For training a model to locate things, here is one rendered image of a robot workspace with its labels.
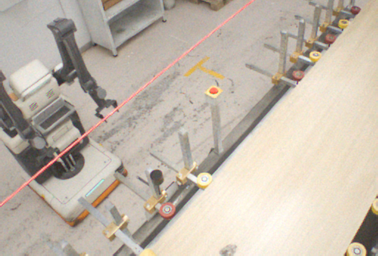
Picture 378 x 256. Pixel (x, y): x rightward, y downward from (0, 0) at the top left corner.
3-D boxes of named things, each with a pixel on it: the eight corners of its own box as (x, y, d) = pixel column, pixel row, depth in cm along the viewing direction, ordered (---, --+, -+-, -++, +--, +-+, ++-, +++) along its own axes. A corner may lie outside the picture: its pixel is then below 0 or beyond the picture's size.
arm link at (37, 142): (29, 122, 183) (16, 133, 179) (35, 123, 174) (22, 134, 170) (43, 139, 188) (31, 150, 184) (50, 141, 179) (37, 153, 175)
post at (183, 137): (187, 183, 211) (177, 130, 176) (191, 178, 213) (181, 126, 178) (192, 186, 209) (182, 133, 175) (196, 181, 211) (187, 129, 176)
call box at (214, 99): (205, 102, 190) (204, 92, 184) (213, 95, 193) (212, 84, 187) (215, 108, 186) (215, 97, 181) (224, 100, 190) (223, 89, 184)
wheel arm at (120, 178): (114, 178, 202) (112, 174, 199) (119, 174, 203) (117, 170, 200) (170, 221, 180) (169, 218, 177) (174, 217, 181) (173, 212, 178)
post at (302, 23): (292, 73, 273) (299, 20, 238) (294, 71, 275) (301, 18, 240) (297, 75, 271) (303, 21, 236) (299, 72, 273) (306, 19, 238)
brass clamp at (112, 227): (103, 235, 167) (100, 231, 164) (123, 215, 174) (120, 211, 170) (111, 243, 164) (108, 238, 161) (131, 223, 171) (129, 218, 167)
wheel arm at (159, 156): (150, 156, 214) (148, 151, 210) (153, 152, 215) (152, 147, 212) (207, 193, 192) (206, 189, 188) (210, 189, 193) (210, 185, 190)
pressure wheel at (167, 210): (159, 220, 183) (155, 209, 175) (170, 209, 187) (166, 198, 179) (170, 229, 179) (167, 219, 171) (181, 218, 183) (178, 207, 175)
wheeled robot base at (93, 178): (27, 187, 300) (15, 170, 282) (81, 140, 331) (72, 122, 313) (74, 231, 267) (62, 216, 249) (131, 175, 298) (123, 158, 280)
